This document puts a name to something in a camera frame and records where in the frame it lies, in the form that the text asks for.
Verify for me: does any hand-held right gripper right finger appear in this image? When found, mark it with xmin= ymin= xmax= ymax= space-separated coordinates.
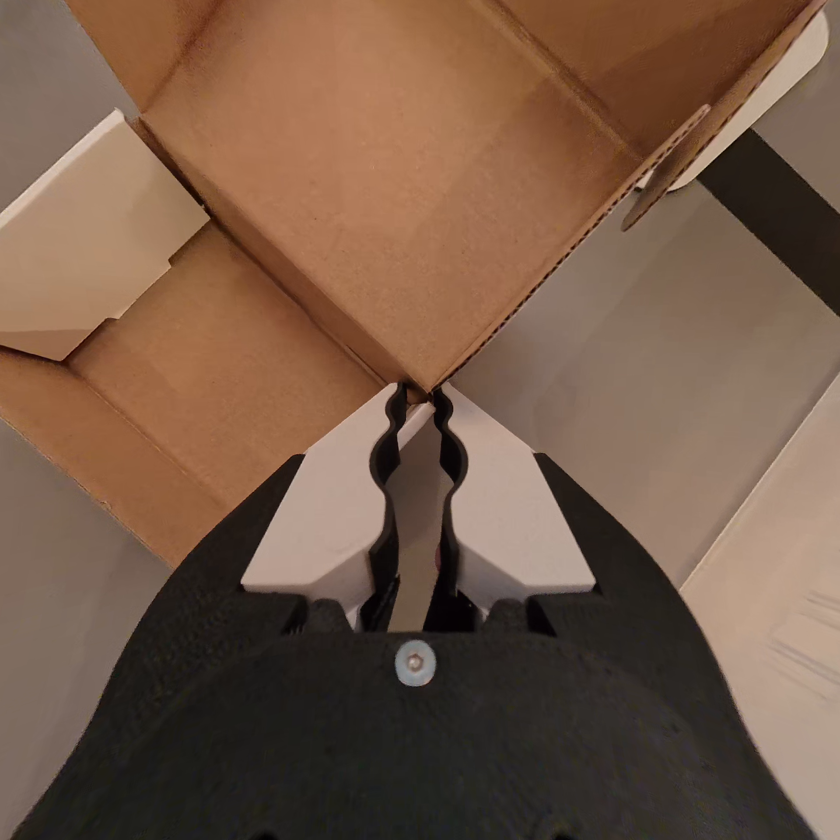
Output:
xmin=425 ymin=384 xmax=597 ymax=632

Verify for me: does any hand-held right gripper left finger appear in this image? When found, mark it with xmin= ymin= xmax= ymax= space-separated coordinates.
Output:
xmin=241 ymin=382 xmax=408 ymax=632

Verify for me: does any white cardboard box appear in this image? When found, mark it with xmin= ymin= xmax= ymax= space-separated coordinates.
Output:
xmin=0 ymin=0 xmax=829 ymax=569

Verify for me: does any clear plastic container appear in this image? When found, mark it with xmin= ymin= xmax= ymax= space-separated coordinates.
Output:
xmin=679 ymin=394 xmax=840 ymax=840

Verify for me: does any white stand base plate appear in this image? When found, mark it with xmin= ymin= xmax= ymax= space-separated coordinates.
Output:
xmin=640 ymin=10 xmax=829 ymax=193

